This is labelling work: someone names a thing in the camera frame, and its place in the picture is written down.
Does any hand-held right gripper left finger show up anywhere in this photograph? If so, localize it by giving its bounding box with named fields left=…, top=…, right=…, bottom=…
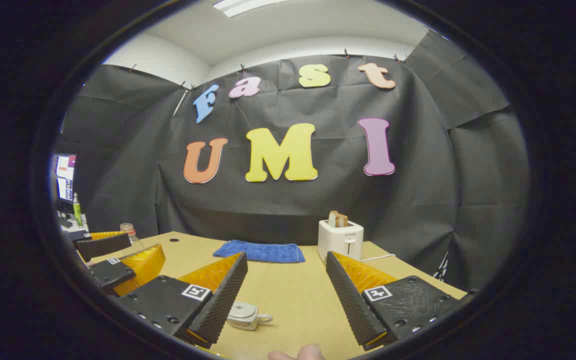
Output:
left=115, top=251, right=249, bottom=350

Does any clear plastic water bottle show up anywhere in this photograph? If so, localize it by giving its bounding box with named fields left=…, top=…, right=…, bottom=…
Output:
left=119, top=223, right=145, bottom=253

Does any ceiling light panel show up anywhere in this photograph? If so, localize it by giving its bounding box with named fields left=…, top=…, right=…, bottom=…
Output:
left=212, top=0, right=289, bottom=18

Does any grey teacup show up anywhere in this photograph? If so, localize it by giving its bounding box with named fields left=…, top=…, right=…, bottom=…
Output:
left=226, top=301, right=273, bottom=331

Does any white toaster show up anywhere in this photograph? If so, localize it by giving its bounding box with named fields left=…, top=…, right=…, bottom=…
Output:
left=317, top=218, right=365, bottom=264

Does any white side desk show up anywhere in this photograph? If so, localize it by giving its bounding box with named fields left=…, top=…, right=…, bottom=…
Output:
left=58, top=212, right=89, bottom=233

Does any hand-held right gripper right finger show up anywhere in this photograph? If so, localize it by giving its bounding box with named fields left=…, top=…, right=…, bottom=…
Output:
left=325, top=251, right=469, bottom=352

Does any computer monitor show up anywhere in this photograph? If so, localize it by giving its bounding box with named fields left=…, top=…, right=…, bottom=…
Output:
left=54, top=153, right=77, bottom=206

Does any blue towel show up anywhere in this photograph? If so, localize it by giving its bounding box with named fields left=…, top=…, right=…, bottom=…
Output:
left=213, top=240, right=306, bottom=264

